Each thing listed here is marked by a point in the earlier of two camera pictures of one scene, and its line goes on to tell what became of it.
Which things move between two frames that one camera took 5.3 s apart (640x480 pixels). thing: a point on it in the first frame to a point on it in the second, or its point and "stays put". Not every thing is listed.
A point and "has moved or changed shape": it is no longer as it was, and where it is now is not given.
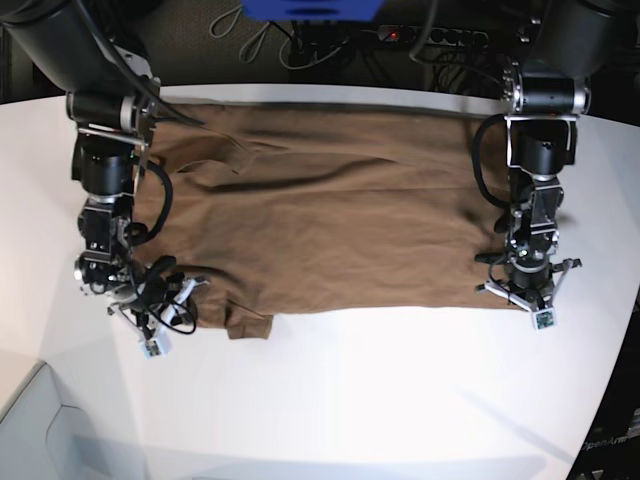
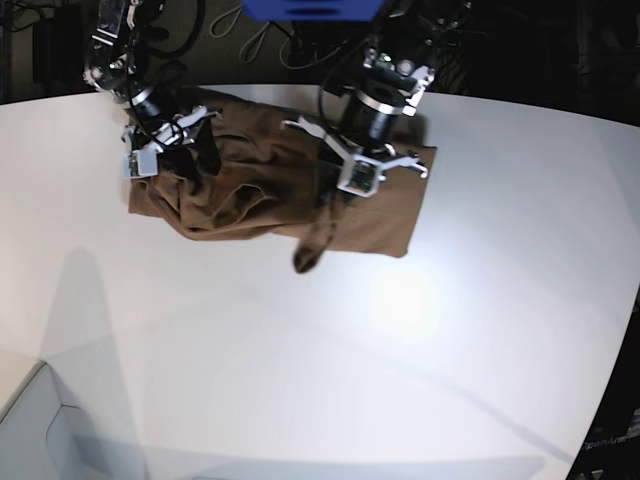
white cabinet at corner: (40, 439) stays put
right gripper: (535, 286) to (370, 120)
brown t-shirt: (300, 206) has moved or changed shape
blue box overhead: (313, 10) stays put
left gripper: (153, 290) to (147, 112)
